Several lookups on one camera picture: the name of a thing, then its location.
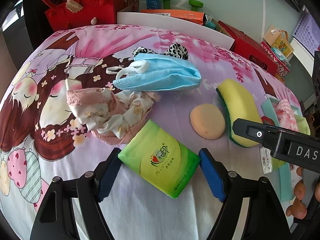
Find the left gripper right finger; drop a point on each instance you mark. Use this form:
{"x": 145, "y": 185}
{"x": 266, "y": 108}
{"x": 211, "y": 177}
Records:
{"x": 265, "y": 217}

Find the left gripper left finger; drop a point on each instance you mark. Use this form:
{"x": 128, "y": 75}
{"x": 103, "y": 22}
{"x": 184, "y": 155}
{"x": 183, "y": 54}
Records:
{"x": 55, "y": 218}

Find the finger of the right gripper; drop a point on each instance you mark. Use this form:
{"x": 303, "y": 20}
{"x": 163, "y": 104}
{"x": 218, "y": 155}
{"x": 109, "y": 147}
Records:
{"x": 246, "y": 133}

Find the yellow green sponge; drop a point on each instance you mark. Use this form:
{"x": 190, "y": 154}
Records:
{"x": 238, "y": 102}

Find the beige makeup sponge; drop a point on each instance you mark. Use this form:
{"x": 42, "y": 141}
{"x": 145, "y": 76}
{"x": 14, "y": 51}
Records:
{"x": 207, "y": 121}

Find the pink floral cloth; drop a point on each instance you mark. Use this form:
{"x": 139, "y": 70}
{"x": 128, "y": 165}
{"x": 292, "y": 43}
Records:
{"x": 112, "y": 118}

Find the right hand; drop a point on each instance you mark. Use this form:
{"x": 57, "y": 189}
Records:
{"x": 298, "y": 209}

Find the red tape roll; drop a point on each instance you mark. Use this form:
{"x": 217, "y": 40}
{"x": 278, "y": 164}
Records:
{"x": 268, "y": 121}

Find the green microfiber cloth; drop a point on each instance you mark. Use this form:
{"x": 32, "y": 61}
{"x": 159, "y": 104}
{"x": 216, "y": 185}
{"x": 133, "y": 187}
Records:
{"x": 302, "y": 124}

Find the pink white zigzag cloth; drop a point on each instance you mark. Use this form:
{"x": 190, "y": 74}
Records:
{"x": 286, "y": 116}

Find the red patterned tin box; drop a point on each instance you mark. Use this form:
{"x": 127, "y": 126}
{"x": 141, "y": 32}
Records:
{"x": 282, "y": 69}

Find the blue wipes pack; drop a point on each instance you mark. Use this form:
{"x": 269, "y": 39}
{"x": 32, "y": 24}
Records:
{"x": 279, "y": 54}

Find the red gift box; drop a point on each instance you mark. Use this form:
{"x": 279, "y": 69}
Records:
{"x": 250, "y": 49}

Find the yellow children toy case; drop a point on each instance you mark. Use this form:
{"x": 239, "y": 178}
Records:
{"x": 278, "y": 38}

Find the purple perforated basket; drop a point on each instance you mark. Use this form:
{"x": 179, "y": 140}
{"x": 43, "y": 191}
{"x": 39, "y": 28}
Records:
{"x": 307, "y": 33}

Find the cartoon print bed sheet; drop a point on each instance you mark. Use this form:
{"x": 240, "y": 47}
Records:
{"x": 41, "y": 138}

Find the white headboard panel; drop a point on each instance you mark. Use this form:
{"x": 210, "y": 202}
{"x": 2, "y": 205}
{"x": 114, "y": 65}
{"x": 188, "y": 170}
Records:
{"x": 177, "y": 25}

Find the leopard print scrunchie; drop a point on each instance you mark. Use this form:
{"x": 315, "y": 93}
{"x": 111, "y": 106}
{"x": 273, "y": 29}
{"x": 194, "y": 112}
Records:
{"x": 174, "y": 50}

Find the orange cardboard box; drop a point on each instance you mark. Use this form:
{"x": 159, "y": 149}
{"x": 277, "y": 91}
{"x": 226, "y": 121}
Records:
{"x": 191, "y": 16}

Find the blue face mask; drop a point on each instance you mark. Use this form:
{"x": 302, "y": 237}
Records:
{"x": 156, "y": 72}

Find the red felt handbag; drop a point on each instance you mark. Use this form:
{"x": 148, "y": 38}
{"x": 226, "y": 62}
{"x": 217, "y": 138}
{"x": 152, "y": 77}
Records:
{"x": 68, "y": 14}

